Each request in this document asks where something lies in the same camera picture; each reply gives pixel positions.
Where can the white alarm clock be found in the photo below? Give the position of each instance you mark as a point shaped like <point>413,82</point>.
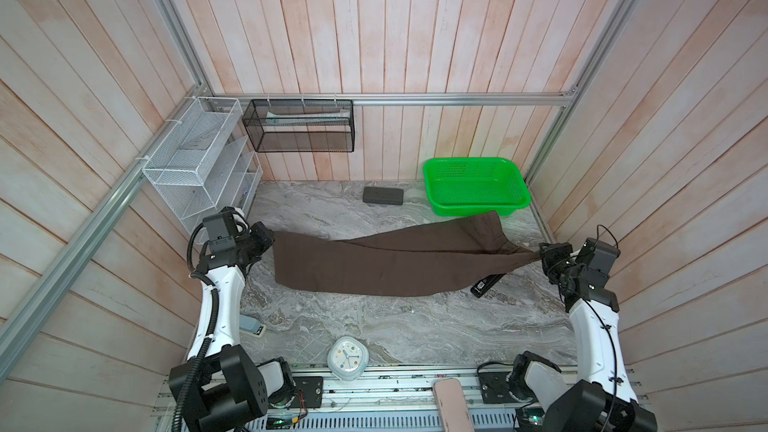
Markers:
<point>348,358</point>

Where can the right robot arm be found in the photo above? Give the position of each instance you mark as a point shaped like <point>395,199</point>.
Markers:
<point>602,398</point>

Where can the black remote control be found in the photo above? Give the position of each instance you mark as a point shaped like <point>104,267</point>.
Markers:
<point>480,288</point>

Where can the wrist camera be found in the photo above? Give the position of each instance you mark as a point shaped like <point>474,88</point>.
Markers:
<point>598,257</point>
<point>228,222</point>

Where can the black wire mesh basket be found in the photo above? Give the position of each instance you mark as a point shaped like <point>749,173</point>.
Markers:
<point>300,125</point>

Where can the dark grey rectangular case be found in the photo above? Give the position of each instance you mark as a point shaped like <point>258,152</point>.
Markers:
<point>383,195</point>

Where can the green plastic basket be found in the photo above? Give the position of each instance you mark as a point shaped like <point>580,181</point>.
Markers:
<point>467,186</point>

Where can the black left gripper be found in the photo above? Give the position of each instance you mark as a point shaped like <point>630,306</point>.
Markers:
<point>265,235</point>

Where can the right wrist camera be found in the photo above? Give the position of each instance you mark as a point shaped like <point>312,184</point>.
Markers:
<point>598,257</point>

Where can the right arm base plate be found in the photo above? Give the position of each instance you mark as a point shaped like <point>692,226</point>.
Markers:
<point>495,389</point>

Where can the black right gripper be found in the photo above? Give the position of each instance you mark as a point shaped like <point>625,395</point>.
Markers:
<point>550,252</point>

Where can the white wire mesh shelf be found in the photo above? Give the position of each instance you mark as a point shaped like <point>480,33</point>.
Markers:
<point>202,163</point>

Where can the pink flat device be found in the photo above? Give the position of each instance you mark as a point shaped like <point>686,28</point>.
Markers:
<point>452,406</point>

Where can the brown trousers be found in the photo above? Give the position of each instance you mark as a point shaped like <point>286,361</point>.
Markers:
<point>412,262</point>

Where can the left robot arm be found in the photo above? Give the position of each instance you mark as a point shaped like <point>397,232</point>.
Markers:
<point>219,387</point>

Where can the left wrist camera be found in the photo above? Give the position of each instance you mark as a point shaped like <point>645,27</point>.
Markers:
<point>228,222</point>

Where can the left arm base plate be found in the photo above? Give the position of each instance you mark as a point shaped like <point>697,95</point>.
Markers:
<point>307,392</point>

